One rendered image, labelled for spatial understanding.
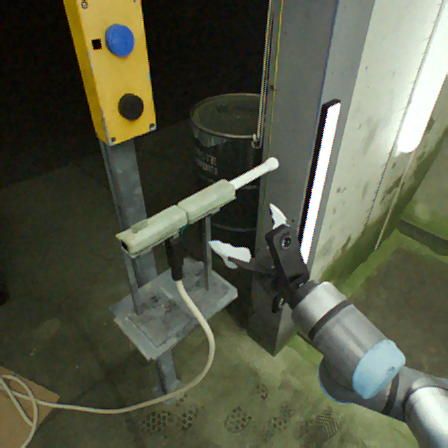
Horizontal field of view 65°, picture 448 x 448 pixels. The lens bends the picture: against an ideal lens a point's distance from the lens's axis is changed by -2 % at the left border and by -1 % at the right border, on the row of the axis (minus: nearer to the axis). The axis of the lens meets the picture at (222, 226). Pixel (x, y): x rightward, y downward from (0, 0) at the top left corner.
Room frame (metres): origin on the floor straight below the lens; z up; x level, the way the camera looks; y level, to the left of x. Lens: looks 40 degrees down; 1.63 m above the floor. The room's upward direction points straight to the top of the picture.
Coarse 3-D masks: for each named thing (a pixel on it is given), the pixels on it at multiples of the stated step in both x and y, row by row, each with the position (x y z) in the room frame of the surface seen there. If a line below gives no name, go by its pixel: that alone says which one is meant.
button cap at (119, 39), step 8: (112, 32) 0.66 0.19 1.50; (120, 32) 0.67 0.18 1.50; (128, 32) 0.68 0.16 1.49; (112, 40) 0.66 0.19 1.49; (120, 40) 0.67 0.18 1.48; (128, 40) 0.68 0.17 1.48; (112, 48) 0.66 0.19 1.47; (120, 48) 0.67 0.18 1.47; (128, 48) 0.68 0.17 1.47; (120, 56) 0.67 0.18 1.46
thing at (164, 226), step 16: (272, 160) 0.86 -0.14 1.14; (240, 176) 0.78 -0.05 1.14; (256, 176) 0.80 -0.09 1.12; (208, 192) 0.70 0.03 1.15; (224, 192) 0.70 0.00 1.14; (176, 208) 0.63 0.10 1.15; (192, 208) 0.64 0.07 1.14; (208, 208) 0.66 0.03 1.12; (144, 224) 0.57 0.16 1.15; (160, 224) 0.58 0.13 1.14; (176, 224) 0.60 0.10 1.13; (128, 240) 0.53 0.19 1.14; (144, 240) 0.54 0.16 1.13; (160, 240) 0.57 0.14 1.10; (176, 240) 0.60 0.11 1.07; (176, 256) 0.60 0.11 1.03; (176, 272) 0.60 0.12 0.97
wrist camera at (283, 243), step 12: (276, 228) 0.43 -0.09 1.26; (288, 228) 0.43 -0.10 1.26; (276, 240) 0.41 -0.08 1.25; (288, 240) 0.41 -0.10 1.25; (276, 252) 0.40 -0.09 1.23; (288, 252) 0.41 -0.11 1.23; (300, 252) 0.42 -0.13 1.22; (276, 264) 0.41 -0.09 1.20; (288, 264) 0.40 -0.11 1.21; (300, 264) 0.41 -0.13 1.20; (288, 276) 0.39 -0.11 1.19; (300, 276) 0.40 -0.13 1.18; (288, 288) 0.39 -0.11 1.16
